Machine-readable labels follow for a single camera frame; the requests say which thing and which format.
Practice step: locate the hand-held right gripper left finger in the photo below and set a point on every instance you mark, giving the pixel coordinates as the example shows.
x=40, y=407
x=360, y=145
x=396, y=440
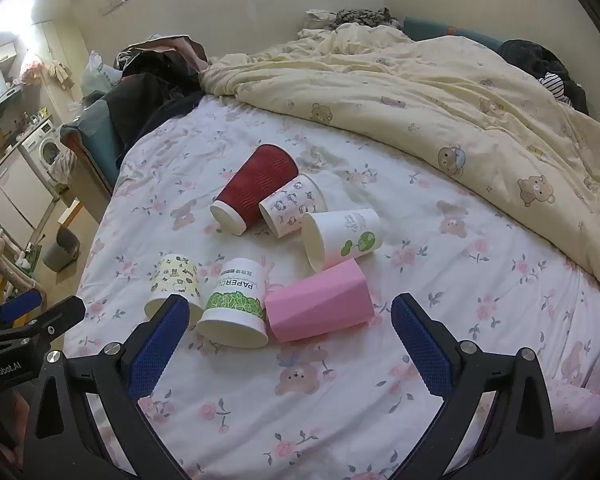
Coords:
x=160, y=347

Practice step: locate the pink floral bedsheet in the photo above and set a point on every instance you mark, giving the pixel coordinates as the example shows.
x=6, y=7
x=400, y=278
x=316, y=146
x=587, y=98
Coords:
x=330, y=410

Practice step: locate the wall decoration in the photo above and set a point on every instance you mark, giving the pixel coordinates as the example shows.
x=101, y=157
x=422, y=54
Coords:
x=116, y=1

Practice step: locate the grey trash bin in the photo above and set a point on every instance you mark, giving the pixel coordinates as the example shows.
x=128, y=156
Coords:
x=60, y=252

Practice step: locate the white washing machine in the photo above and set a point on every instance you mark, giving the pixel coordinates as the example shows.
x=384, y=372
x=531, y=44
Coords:
x=42, y=147

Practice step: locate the white green-grass paper cup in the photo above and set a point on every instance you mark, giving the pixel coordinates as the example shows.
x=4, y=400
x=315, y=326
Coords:
x=235, y=300

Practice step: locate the white green-leaf paper cup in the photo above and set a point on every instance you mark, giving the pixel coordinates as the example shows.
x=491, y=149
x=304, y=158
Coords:
x=340, y=237

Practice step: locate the cream pillow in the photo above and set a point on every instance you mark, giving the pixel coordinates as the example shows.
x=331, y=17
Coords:
x=320, y=19

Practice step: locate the teal bed frame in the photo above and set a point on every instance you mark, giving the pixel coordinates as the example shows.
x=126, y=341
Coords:
x=97, y=132

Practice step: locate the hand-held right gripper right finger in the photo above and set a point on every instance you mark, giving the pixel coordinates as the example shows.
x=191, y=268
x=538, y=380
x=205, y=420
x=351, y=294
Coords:
x=425, y=347

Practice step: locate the pink floral pillow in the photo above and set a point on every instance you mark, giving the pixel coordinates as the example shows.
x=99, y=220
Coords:
x=580, y=400

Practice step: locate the cream bear-print duvet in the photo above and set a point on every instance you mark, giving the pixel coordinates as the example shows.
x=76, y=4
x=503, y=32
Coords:
x=430, y=100

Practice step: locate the white pink-print paper cup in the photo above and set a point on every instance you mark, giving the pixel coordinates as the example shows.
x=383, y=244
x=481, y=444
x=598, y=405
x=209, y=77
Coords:
x=292, y=205

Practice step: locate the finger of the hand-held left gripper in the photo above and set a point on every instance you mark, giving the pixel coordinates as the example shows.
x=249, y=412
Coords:
x=12, y=310
x=55, y=317

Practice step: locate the white cabinet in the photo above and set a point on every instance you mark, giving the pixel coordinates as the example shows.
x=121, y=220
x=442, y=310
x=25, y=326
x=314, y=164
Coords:
x=10, y=195

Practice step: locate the cream animal-print paper cup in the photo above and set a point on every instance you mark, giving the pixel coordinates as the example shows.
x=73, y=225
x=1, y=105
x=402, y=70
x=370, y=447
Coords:
x=172, y=275

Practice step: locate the pink faceted cup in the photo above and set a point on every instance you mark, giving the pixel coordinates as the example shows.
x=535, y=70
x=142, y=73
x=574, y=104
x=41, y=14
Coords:
x=315, y=302

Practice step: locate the teal headboard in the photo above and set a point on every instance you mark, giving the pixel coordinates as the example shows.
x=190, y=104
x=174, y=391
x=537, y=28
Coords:
x=430, y=27

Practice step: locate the striped cloth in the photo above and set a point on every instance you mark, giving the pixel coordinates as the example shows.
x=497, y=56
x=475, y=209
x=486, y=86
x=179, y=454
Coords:
x=555, y=87

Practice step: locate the red ribbed paper cup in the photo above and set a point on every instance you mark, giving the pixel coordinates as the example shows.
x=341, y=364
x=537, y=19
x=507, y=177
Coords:
x=260, y=180

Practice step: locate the dark cloth heap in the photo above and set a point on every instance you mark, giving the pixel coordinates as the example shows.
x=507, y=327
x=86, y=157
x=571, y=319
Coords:
x=530, y=57

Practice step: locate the white plastic bag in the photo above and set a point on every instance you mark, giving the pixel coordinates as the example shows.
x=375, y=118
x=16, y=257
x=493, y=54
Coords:
x=97, y=72

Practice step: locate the dark clothes pile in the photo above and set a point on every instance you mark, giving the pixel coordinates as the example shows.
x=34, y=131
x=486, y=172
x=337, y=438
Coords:
x=150, y=95

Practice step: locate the dark patterned cloth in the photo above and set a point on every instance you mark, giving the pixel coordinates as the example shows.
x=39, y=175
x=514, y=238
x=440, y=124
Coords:
x=365, y=17

